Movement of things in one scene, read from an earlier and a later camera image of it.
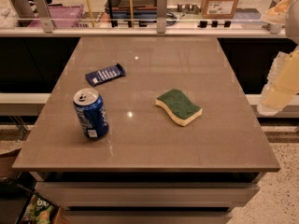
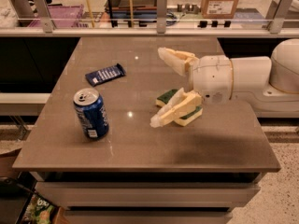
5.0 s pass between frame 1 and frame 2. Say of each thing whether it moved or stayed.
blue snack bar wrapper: stayed
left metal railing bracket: stayed
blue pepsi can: stayed
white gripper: moved
